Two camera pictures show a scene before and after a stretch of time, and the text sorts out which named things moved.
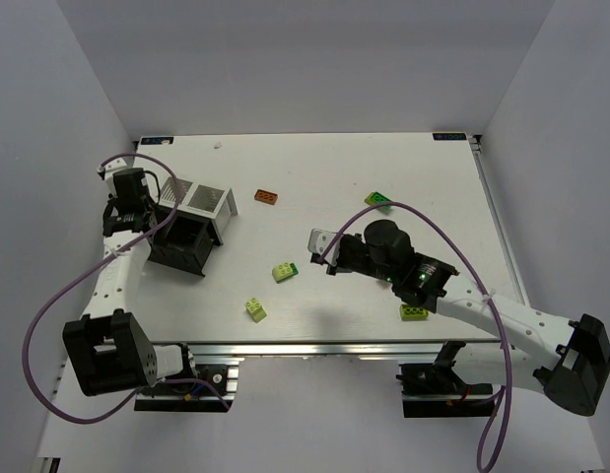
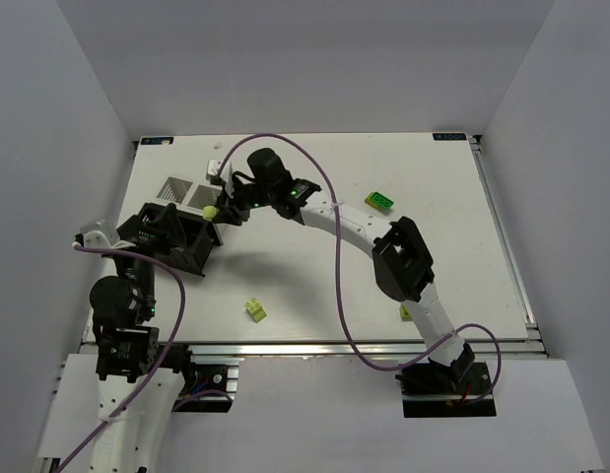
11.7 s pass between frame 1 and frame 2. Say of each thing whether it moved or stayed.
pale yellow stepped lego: stayed
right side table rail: stayed
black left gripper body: moved
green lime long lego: stayed
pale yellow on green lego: moved
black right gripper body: moved
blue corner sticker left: stayed
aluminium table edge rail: stayed
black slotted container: stayed
